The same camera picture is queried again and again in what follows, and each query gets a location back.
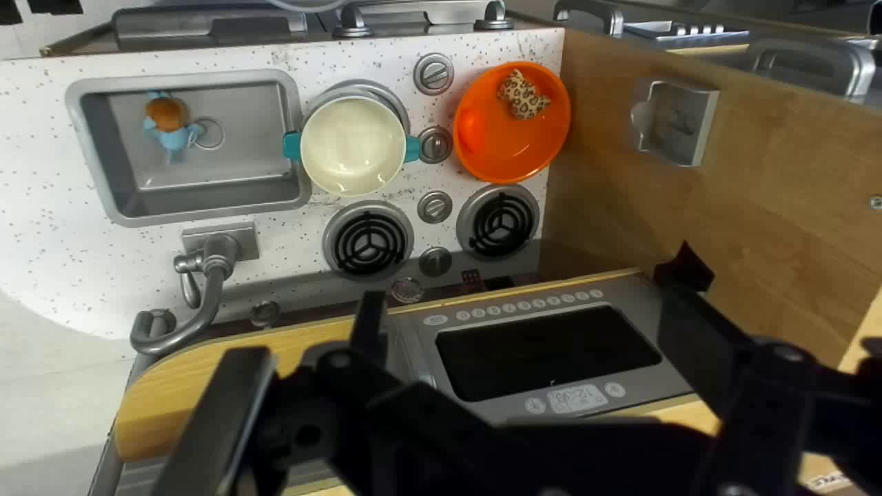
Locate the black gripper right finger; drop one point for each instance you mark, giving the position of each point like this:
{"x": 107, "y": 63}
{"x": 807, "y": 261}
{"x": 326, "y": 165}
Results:
{"x": 761, "y": 414}

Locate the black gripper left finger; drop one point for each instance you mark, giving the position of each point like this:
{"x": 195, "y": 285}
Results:
{"x": 224, "y": 414}

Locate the tan noodle toy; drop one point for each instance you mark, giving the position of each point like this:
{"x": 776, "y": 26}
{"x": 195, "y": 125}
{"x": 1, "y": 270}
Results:
{"x": 526, "y": 95}

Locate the grey toy faucet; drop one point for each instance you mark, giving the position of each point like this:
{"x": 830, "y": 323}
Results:
{"x": 207, "y": 277}

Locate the grey toy microwave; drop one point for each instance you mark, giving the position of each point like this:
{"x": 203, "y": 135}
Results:
{"x": 552, "y": 354}

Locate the grey toy sink basin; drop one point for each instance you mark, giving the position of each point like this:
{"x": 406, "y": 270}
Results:
{"x": 250, "y": 188}

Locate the blue and orange toy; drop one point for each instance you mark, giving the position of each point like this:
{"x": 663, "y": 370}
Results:
{"x": 170, "y": 125}

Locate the orange plastic bowl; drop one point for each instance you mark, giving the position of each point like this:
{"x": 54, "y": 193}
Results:
{"x": 497, "y": 146}

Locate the small square wall fixture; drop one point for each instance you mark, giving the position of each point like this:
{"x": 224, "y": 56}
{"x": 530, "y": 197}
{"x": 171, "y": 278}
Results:
{"x": 680, "y": 121}

